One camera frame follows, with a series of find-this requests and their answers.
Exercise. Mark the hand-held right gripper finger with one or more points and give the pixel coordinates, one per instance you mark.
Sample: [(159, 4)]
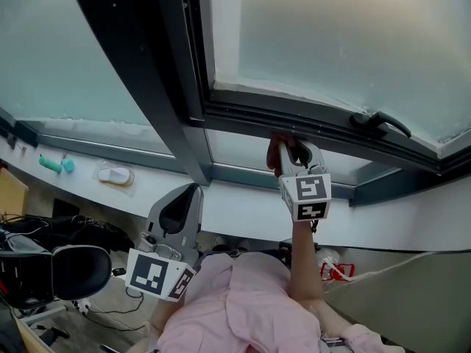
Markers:
[(317, 154), (287, 162)]

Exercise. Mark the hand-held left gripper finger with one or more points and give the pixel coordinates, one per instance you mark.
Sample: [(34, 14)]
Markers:
[(156, 206), (197, 215)]

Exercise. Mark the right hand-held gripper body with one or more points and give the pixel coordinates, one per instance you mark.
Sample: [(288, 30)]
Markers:
[(309, 197)]

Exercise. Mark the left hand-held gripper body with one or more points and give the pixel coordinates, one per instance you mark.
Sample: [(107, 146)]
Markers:
[(147, 274)]

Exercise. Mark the dark red cloth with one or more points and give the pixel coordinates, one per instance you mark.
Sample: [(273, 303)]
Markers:
[(272, 156)]

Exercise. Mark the person's left forearm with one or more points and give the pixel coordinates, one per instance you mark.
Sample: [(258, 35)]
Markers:
[(167, 316)]

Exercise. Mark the person's left white shoe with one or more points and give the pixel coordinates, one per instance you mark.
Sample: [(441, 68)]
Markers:
[(219, 242)]

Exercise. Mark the person's white shoe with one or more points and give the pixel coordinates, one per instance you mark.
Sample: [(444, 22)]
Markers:
[(244, 244), (219, 242)]

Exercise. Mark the low clear window pane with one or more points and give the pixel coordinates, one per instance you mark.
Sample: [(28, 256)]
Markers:
[(239, 153)]

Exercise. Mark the person's right white shoe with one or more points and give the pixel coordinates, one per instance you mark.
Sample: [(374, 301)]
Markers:
[(244, 244)]

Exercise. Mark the black fabric bag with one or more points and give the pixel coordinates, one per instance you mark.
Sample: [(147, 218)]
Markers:
[(92, 230)]

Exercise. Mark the white power strip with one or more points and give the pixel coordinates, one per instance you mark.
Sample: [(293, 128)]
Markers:
[(81, 306)]

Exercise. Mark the red-printed clear plastic bag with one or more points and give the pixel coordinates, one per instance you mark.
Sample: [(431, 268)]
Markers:
[(338, 270)]

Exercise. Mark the black flat pad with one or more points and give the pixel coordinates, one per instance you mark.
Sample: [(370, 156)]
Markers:
[(66, 209)]

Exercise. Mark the small teal cap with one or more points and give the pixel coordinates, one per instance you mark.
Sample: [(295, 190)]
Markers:
[(68, 165)]

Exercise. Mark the person's pink shirt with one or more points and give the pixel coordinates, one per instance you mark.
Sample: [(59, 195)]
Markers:
[(239, 307)]

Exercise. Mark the teal bottle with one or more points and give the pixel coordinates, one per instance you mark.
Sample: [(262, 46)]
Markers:
[(50, 164)]

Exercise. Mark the white-edged frosted window pane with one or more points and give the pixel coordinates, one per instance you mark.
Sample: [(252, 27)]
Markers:
[(349, 42)]

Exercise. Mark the grey-edged wooden panel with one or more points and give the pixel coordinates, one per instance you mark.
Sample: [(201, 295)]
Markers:
[(33, 338)]

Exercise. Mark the light wooden table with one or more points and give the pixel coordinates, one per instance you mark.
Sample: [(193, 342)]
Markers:
[(13, 193)]

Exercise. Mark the pale partition panel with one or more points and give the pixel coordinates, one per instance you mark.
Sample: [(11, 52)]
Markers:
[(404, 307)]

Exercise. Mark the wide frosted window pane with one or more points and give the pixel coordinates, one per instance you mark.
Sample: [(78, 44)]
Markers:
[(55, 57)]

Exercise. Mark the frosted window with dark frame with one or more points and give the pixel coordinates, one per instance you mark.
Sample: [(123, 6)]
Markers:
[(147, 68)]

